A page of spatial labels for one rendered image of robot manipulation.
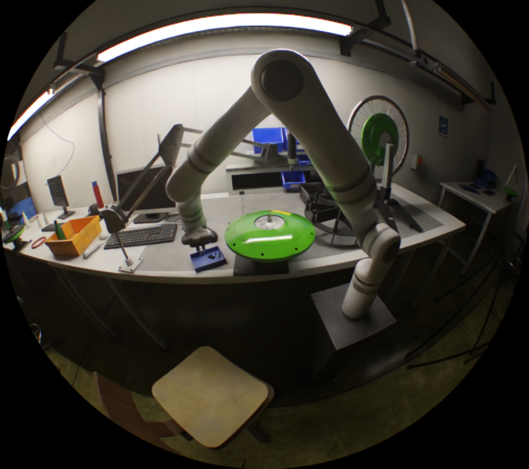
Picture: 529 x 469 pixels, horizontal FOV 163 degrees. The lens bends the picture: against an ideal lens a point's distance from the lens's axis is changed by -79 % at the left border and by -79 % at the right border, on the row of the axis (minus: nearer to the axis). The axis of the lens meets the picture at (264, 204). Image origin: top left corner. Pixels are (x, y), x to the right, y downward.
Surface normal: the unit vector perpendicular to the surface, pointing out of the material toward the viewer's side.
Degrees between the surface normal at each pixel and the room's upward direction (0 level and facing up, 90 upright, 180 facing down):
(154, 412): 0
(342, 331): 0
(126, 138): 90
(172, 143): 90
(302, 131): 119
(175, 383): 0
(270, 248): 23
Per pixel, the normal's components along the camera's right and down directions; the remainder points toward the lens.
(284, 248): 0.08, -0.68
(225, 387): -0.04, -0.92
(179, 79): 0.10, 0.40
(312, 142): -0.29, 0.76
